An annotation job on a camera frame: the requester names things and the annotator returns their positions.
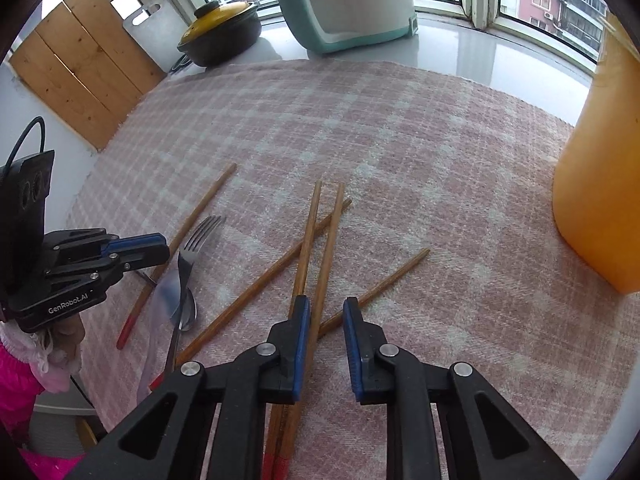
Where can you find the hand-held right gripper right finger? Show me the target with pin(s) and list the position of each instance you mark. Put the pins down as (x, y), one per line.
(352, 350)

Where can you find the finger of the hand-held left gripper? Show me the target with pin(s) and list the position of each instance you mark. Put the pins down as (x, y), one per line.
(135, 242)
(145, 259)

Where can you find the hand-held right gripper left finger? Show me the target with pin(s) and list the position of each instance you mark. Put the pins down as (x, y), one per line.
(300, 350)

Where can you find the metal fork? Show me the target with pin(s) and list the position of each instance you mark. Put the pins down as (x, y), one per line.
(200, 240)

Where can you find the metal spoon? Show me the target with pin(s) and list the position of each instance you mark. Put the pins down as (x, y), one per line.
(186, 312)

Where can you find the red-tipped wooden chopstick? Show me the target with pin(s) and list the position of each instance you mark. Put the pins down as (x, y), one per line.
(310, 230)
(330, 245)
(390, 280)
(200, 220)
(250, 290)

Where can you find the yellow plastic utensil holder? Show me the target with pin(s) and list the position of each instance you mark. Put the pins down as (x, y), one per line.
(600, 185)

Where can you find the person's left forearm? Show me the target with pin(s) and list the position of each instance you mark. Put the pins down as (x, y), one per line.
(15, 385)

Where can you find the clear plastic wrapper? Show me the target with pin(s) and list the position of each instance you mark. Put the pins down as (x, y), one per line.
(157, 340)

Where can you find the wooden plank board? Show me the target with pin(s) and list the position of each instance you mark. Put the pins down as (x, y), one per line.
(85, 70)

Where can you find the grey stool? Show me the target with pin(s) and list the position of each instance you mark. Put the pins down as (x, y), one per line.
(55, 425)

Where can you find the pink plaid cloth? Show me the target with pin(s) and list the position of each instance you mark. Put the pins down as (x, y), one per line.
(400, 160)

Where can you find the white cutting board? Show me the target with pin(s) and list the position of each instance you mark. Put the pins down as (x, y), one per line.
(142, 35)

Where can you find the black pot with yellow lid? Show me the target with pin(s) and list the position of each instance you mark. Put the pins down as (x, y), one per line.
(225, 40)

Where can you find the teal and white electric pot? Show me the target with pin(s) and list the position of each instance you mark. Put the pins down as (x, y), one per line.
(320, 35)

